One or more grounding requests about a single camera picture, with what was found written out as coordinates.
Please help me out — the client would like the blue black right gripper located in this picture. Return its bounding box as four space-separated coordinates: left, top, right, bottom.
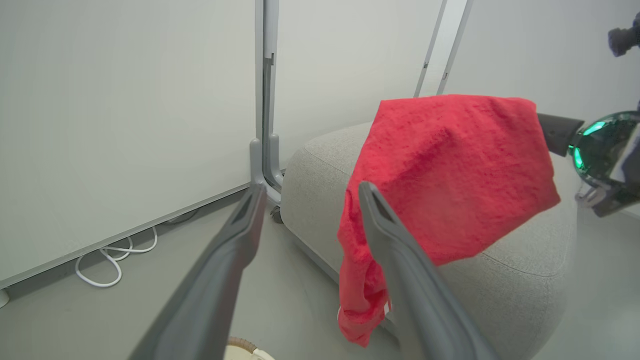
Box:
537 111 640 218

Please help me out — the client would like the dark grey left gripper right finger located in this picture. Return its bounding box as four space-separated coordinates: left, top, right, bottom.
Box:
358 181 498 360

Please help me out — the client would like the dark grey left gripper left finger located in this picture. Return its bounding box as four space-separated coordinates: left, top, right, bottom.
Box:
129 182 268 360

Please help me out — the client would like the red garment with white stripe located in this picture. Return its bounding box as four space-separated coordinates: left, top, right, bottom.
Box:
336 94 562 348

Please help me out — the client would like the white plastic laundry basket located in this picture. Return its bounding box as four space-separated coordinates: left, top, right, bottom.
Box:
224 336 276 360

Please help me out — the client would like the grey fabric seat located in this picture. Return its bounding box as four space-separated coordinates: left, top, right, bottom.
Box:
280 121 581 360

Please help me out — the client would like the white partition panel grey frame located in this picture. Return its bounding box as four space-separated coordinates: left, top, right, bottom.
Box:
0 0 283 291
437 0 640 217

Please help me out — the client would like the coiled white floor cable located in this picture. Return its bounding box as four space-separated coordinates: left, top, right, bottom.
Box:
75 226 159 288

